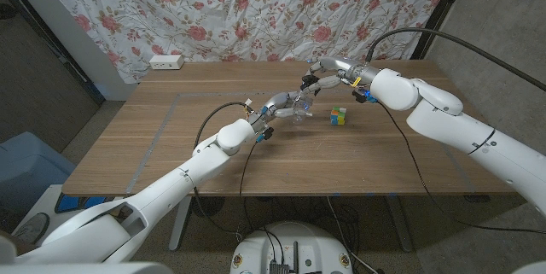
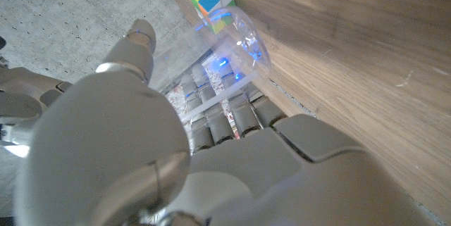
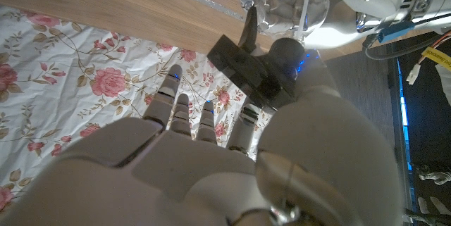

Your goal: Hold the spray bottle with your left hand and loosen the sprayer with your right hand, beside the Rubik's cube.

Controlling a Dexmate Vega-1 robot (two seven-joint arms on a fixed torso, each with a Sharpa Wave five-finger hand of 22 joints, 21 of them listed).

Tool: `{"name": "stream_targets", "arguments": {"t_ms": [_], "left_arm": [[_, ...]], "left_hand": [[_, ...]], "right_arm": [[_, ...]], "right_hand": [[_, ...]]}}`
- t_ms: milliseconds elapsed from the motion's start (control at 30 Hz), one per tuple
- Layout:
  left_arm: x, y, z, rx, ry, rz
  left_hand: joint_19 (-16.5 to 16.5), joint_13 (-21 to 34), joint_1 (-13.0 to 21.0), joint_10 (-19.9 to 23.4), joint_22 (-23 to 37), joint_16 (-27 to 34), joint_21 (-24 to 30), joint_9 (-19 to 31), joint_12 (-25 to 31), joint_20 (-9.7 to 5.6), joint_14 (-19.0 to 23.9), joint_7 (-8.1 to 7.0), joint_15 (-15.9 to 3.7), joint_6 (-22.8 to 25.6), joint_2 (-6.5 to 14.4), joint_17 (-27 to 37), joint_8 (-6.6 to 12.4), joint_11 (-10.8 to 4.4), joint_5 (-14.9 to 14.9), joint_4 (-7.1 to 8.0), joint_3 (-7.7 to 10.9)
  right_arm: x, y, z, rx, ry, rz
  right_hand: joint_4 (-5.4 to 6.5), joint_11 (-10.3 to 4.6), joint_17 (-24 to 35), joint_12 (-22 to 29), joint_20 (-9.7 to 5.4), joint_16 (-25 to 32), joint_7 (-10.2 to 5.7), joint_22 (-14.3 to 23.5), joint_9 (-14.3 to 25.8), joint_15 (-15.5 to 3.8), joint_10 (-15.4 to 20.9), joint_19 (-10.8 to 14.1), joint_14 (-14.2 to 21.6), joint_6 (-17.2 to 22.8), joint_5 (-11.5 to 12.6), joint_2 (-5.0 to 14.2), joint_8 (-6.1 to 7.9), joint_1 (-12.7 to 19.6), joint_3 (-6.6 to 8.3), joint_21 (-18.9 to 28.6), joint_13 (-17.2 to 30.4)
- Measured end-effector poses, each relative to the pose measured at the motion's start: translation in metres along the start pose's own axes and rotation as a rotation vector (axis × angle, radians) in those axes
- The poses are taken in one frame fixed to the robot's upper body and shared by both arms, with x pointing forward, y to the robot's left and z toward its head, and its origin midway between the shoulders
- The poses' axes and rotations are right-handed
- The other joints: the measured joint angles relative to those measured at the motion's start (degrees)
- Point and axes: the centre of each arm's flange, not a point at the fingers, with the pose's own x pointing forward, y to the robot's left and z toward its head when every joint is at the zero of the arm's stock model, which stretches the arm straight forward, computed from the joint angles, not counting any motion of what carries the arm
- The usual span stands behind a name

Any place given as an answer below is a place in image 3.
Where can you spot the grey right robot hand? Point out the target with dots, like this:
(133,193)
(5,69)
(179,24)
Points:
(211,183)

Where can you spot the clear plastic spray bottle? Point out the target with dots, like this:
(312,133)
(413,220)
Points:
(278,25)

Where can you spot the black trigger sprayer head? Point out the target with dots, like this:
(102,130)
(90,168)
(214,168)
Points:
(253,74)

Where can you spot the floral print backdrop cloth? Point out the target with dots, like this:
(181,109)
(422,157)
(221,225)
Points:
(70,78)

